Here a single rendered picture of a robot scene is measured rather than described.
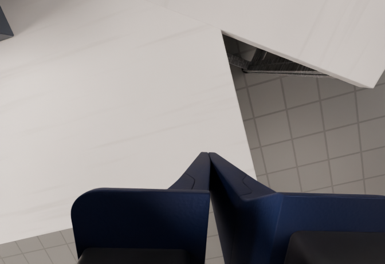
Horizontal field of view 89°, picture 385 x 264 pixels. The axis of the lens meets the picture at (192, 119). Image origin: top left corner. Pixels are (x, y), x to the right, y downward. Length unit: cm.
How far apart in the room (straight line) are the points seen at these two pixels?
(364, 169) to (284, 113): 66
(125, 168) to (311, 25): 41
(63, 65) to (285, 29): 37
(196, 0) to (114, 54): 16
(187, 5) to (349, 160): 147
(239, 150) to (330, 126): 114
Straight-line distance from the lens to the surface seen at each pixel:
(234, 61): 103
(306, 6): 39
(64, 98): 42
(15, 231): 63
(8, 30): 46
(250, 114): 127
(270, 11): 37
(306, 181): 157
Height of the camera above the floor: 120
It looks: 76 degrees down
